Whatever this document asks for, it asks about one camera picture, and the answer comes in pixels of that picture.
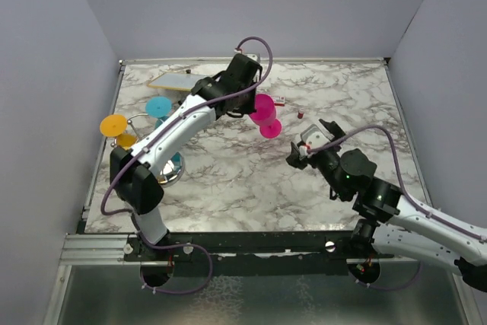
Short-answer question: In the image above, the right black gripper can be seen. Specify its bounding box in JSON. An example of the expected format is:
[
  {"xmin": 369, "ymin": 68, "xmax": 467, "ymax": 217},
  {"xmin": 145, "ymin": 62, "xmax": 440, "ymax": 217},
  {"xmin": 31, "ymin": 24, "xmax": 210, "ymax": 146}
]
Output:
[{"xmin": 285, "ymin": 120, "xmax": 348, "ymax": 199}]

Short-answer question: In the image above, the pink plastic wine glass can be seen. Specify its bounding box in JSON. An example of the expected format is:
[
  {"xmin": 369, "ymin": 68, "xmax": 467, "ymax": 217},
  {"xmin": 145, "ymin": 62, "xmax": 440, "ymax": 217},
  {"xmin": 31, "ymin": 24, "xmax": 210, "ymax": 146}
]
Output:
[{"xmin": 250, "ymin": 94, "xmax": 282, "ymax": 139}]

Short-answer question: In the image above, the blue plastic wine glass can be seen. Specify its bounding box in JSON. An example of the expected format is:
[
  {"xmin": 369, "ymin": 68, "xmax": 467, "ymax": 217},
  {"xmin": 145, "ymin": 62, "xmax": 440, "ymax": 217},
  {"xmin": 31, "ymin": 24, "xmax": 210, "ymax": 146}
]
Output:
[{"xmin": 145, "ymin": 97, "xmax": 183, "ymax": 166}]

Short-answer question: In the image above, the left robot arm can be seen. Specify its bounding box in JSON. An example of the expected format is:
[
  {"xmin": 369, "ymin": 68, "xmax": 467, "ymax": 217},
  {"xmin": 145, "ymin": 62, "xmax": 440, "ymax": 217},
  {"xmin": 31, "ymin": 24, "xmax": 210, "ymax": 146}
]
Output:
[{"xmin": 109, "ymin": 53, "xmax": 263, "ymax": 260}]

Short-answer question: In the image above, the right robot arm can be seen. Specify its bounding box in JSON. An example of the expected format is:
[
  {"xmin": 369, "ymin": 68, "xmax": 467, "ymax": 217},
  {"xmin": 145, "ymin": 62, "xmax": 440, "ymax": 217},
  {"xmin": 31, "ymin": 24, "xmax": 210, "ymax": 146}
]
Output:
[{"xmin": 286, "ymin": 119, "xmax": 486, "ymax": 292}]

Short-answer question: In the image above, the chrome wine glass rack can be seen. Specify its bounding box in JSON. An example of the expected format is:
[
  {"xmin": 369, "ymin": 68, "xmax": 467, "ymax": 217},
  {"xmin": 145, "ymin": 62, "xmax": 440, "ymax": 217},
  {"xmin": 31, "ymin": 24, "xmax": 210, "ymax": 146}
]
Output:
[{"xmin": 110, "ymin": 113, "xmax": 185, "ymax": 187}]

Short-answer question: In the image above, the yellow wine glass rear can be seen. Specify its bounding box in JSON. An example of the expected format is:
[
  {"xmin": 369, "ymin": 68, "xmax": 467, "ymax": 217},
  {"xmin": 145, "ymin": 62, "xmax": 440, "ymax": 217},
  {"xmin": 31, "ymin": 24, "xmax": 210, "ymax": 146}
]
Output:
[{"xmin": 99, "ymin": 114, "xmax": 138, "ymax": 149}]

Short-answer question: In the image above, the red card box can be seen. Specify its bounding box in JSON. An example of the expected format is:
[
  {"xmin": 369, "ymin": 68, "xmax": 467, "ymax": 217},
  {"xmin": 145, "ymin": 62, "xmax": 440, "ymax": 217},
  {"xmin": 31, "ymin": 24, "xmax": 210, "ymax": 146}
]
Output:
[{"xmin": 273, "ymin": 97, "xmax": 285, "ymax": 107}]

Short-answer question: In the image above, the yellow framed whiteboard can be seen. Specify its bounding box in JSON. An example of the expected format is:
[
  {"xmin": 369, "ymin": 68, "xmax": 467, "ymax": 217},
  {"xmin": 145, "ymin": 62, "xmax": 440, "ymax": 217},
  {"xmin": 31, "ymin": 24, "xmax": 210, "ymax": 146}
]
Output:
[{"xmin": 147, "ymin": 69, "xmax": 205, "ymax": 91}]

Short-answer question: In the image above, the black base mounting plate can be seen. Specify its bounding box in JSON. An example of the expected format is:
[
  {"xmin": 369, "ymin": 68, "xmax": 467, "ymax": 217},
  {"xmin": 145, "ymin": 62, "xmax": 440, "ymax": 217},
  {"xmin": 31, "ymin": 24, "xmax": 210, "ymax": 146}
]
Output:
[{"xmin": 124, "ymin": 231, "xmax": 381, "ymax": 277}]

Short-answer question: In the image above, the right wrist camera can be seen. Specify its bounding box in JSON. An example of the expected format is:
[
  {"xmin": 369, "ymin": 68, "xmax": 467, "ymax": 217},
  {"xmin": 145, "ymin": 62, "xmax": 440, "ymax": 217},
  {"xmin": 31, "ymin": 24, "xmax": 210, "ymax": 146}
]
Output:
[{"xmin": 300, "ymin": 124, "xmax": 329, "ymax": 151}]

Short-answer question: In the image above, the aluminium rail frame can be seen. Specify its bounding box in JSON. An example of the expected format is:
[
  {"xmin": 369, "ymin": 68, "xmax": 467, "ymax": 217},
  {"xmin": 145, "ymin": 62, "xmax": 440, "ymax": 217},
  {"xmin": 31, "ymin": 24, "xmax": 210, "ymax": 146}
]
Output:
[{"xmin": 48, "ymin": 59, "xmax": 471, "ymax": 324}]

